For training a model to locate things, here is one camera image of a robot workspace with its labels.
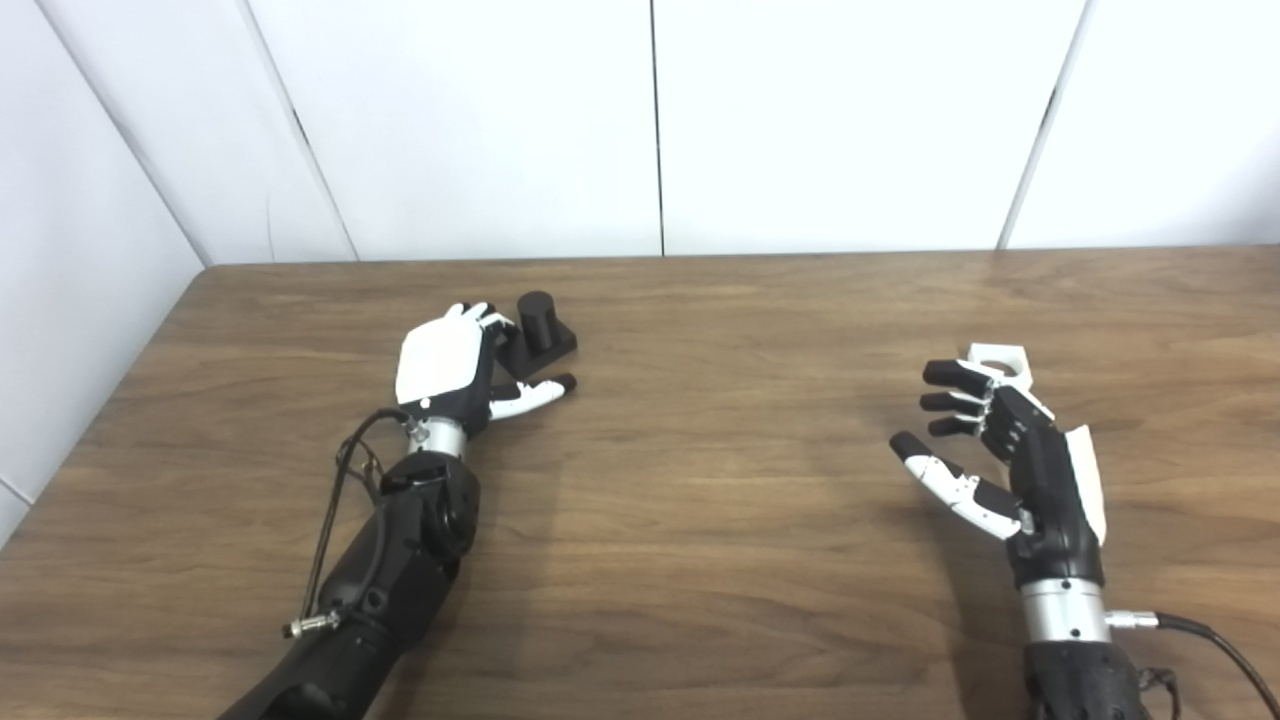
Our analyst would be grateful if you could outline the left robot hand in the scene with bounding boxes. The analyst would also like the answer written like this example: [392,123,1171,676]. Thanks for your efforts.
[395,302,579,439]

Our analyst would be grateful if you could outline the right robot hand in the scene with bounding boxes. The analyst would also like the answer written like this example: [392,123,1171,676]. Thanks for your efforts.
[889,359,1110,590]

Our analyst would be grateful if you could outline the black peg with square base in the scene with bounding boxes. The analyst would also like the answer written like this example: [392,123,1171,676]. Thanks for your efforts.
[496,291,580,380]

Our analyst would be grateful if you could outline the white square piece with hole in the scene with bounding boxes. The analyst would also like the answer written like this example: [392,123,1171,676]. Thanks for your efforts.
[964,342,1032,389]

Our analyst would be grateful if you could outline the thin left arm wires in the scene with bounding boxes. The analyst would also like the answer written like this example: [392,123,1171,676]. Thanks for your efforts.
[338,438,389,506]

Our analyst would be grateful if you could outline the thin arm wires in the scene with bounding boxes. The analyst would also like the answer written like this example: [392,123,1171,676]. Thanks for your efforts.
[1138,667,1183,720]
[338,438,389,506]

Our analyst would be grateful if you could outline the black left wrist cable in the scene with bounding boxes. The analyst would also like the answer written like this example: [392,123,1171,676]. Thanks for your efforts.
[282,406,414,640]

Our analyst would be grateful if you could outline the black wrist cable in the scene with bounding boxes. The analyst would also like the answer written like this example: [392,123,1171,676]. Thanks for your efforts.
[1104,610,1280,717]
[282,406,414,640]

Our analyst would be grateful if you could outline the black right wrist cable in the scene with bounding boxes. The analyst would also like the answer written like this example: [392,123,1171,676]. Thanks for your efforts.
[1104,610,1280,717]

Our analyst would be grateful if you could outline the thin right arm wires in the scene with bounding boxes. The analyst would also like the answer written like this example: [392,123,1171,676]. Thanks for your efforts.
[1138,667,1183,720]

